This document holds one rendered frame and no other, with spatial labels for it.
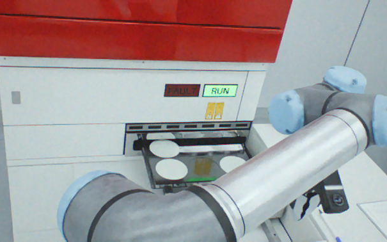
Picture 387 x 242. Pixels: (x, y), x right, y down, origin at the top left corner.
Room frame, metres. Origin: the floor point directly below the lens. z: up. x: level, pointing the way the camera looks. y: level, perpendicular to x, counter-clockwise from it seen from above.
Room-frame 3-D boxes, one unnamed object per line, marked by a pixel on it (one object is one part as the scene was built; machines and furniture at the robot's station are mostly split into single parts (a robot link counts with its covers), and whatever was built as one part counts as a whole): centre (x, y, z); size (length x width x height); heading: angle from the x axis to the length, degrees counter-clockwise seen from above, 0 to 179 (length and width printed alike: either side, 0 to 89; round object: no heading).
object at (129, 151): (1.26, 0.00, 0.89); 0.44 x 0.02 x 0.10; 110
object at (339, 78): (0.76, -0.27, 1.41); 0.09 x 0.08 x 0.11; 130
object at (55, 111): (1.21, 0.17, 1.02); 0.82 x 0.03 x 0.40; 110
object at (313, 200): (0.77, -0.28, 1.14); 0.06 x 0.03 x 0.09; 20
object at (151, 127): (1.27, 0.00, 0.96); 0.44 x 0.01 x 0.02; 110
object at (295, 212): (0.76, -0.25, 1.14); 0.06 x 0.03 x 0.09; 20
